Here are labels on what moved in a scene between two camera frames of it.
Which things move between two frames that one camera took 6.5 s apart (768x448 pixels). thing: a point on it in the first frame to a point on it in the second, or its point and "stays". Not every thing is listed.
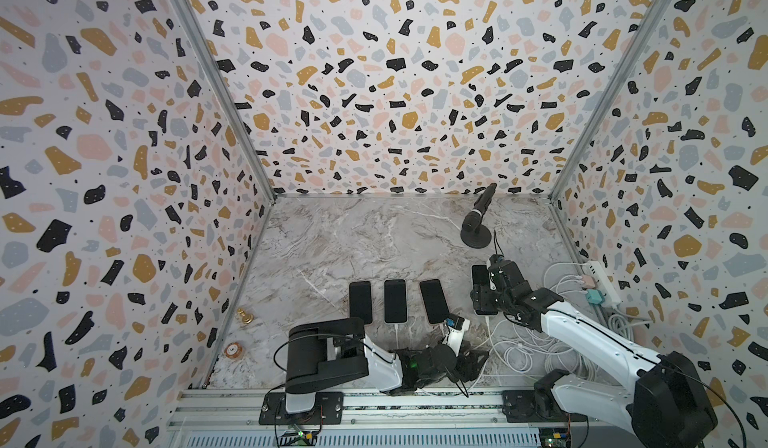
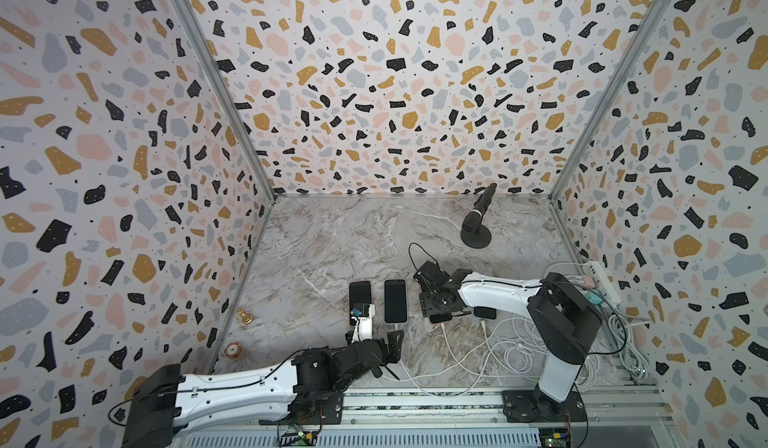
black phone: x=360 y=301 stays
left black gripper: x=471 y=374 to x=395 y=349
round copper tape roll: x=233 y=350 stays
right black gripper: x=479 y=297 to x=425 y=309
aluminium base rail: x=232 y=419 stays
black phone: x=395 y=304 stays
